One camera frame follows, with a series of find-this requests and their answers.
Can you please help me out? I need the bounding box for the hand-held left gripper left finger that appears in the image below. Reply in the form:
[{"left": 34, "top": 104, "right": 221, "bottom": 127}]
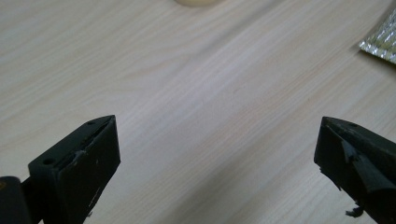
[{"left": 27, "top": 114, "right": 121, "bottom": 224}]

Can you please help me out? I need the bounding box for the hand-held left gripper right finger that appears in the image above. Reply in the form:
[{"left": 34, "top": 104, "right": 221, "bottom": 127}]
[{"left": 313, "top": 116, "right": 396, "bottom": 224}]

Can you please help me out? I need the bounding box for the silver foil packet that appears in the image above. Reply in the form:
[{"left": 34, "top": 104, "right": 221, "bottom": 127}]
[{"left": 359, "top": 8, "right": 396, "bottom": 65}]

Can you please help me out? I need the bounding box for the cream round object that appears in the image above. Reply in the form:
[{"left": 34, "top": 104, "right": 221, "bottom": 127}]
[{"left": 174, "top": 0, "right": 226, "bottom": 8}]

